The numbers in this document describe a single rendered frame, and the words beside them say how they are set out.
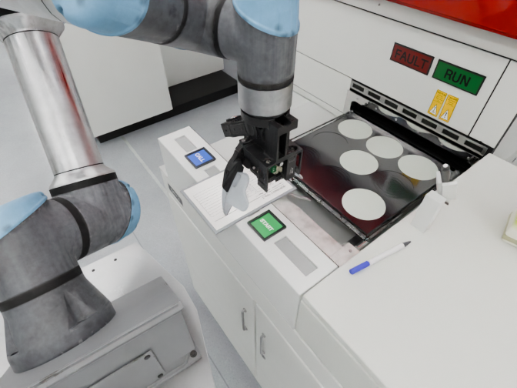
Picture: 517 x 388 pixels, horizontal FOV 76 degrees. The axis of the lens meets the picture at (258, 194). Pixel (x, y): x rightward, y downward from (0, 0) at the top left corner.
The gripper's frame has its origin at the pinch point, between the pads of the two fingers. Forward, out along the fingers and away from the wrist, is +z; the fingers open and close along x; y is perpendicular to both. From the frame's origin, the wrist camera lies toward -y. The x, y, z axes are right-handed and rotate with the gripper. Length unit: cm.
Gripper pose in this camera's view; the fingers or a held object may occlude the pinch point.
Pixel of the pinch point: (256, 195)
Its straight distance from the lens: 62.4
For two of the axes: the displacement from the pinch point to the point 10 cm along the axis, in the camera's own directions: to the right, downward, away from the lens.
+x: 8.0, -4.3, 4.2
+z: 0.0, 7.0, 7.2
